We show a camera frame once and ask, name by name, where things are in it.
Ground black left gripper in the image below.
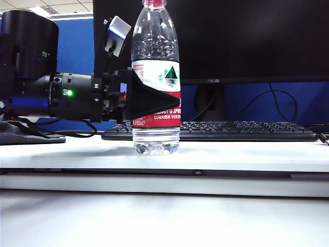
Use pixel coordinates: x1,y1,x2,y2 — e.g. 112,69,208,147
90,25,182,124

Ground clear plastic water bottle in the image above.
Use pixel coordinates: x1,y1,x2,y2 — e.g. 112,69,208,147
131,0,182,156

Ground black monitor stand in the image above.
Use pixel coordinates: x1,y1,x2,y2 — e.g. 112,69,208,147
193,84,227,122

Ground white foam board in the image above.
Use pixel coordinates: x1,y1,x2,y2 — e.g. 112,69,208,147
0,134,329,173

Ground black computer keyboard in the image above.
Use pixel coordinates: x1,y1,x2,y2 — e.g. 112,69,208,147
101,120,319,143

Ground black computer monitor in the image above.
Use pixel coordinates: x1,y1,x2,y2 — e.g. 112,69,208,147
93,0,329,85

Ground dark grey cloth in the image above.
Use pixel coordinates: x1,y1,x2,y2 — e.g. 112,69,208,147
0,120,66,146

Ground ceiling light panel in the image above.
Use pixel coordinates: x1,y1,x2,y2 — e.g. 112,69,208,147
27,6,52,18

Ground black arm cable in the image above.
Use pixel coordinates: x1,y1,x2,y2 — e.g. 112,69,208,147
15,116,98,137

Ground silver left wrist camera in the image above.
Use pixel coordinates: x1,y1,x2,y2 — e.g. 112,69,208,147
103,15,132,58

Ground black keyboard cable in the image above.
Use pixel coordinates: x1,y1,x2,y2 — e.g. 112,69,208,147
45,130,106,137

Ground silver partition frame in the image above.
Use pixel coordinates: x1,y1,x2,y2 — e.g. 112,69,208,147
50,13,95,22

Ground thin black looped cable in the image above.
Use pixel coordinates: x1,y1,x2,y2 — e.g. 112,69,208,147
235,82,299,123

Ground black cable plug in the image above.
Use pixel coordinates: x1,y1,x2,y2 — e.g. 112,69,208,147
317,132,329,147

